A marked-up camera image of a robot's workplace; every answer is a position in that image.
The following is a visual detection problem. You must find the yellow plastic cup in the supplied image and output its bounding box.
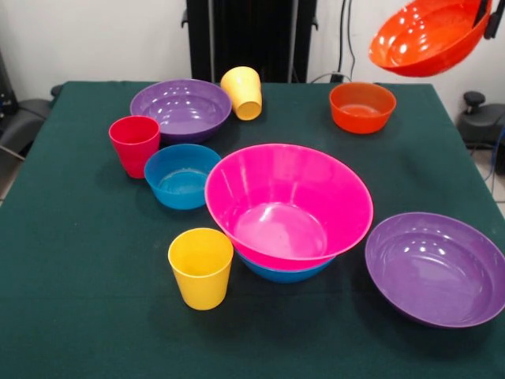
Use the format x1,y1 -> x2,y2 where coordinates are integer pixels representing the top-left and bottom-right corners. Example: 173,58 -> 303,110
167,227 -> 234,311
231,93 -> 264,122
219,66 -> 263,106

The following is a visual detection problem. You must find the small orange plastic bowl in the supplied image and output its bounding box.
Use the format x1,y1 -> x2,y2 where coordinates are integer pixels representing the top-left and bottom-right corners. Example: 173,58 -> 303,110
329,81 -> 397,135

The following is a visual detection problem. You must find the black padded equipment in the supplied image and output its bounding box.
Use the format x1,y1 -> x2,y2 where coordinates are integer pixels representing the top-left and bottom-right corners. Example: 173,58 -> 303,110
0,98 -> 54,159

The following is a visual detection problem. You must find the black wall cable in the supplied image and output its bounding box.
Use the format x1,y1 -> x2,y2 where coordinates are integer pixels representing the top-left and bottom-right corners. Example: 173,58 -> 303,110
337,0 -> 346,77
346,0 -> 357,79

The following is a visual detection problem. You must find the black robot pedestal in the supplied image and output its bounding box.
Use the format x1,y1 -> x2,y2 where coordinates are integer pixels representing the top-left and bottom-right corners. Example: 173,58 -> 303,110
181,0 -> 319,84

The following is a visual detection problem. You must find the grey cable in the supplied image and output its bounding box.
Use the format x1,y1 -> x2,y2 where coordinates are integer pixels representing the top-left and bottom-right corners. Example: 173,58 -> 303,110
309,72 -> 354,84

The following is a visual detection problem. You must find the small blue plastic bowl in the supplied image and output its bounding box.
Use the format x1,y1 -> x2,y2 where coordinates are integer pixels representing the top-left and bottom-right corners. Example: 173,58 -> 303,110
144,143 -> 223,210

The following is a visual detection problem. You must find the dark green tablecloth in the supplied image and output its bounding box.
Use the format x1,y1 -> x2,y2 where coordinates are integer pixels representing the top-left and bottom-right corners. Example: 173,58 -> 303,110
0,81 -> 505,379

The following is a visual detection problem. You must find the large blue plastic bowl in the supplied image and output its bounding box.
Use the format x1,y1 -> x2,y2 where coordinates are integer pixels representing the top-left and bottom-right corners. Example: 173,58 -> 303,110
235,252 -> 336,284

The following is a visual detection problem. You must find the black equipment base with knob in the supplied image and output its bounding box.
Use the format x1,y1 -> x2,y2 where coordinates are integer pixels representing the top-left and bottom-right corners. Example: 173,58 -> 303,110
456,91 -> 505,149

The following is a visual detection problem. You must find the pink plastic bowl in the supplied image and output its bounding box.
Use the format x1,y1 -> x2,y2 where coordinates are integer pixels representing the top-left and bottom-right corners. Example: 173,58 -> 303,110
204,143 -> 375,272

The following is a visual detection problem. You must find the purple plastic bowl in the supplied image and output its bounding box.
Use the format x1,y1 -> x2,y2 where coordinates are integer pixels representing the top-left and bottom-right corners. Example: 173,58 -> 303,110
364,212 -> 505,328
129,78 -> 233,144

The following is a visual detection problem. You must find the dark device box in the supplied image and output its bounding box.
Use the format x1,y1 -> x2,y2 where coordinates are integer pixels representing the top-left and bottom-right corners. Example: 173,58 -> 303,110
0,51 -> 17,116

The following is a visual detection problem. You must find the blue cable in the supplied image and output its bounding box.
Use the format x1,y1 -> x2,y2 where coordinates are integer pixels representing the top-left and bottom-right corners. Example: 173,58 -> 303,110
487,126 -> 505,194

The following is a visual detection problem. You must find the red plastic cup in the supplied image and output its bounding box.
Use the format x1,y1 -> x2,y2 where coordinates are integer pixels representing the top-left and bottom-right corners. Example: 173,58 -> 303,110
108,114 -> 162,180

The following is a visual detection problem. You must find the large orange plastic bowl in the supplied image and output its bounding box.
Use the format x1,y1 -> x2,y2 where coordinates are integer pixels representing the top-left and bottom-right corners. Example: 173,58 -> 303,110
368,0 -> 493,78

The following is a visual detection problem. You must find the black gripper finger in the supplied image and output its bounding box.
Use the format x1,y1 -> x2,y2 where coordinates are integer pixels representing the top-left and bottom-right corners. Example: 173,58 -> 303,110
484,0 -> 504,40
472,0 -> 492,30

